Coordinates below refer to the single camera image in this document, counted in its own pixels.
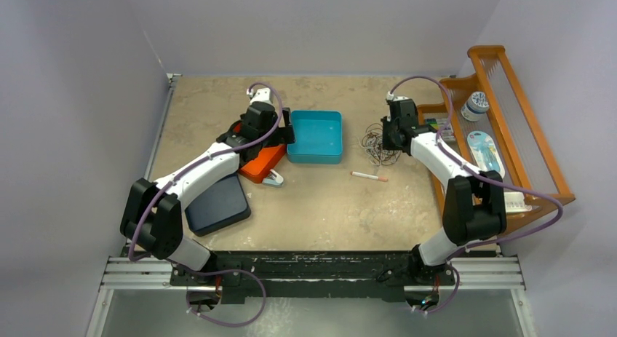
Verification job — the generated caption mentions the small white stapler remover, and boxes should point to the small white stapler remover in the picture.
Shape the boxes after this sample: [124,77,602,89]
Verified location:
[262,169,284,187]

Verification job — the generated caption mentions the white orange marker pen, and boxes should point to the white orange marker pen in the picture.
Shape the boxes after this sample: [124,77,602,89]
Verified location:
[350,171,389,182]

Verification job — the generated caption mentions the dark blue plastic tray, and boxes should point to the dark blue plastic tray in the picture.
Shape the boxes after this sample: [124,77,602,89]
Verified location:
[186,174,252,237]

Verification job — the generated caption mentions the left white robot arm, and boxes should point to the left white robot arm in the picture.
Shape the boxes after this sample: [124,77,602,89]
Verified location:
[119,101,295,285]

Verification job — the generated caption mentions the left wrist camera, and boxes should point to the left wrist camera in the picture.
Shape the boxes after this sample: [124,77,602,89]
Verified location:
[246,87,272,105]

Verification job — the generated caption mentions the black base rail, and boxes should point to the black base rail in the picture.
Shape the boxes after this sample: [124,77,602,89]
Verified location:
[170,250,455,305]

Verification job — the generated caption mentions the blue blister pack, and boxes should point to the blue blister pack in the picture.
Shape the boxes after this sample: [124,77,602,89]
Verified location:
[466,130,506,178]

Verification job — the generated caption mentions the coloured marker set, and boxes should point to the coloured marker set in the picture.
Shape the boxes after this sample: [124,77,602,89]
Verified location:
[426,117,456,143]

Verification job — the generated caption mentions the tangled cable pile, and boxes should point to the tangled cable pile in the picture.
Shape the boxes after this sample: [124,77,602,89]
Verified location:
[360,122,403,168]

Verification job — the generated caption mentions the wooden shelf rack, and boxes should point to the wooden shelf rack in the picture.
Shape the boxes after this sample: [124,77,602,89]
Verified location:
[418,45,576,205]

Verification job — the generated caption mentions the teal plastic tray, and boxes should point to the teal plastic tray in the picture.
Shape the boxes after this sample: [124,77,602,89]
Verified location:
[287,110,343,164]

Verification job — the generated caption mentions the aluminium frame rails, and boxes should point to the aluminium frame rails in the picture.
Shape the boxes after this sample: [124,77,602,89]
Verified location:
[86,257,537,336]

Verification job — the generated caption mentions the blue white jar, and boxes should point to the blue white jar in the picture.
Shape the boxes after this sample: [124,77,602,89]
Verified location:
[461,91,490,122]

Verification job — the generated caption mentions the orange plastic tray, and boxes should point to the orange plastic tray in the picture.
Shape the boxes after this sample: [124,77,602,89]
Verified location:
[239,144,287,184]

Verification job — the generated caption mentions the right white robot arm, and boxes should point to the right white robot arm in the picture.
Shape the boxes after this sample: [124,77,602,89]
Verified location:
[381,97,506,284]

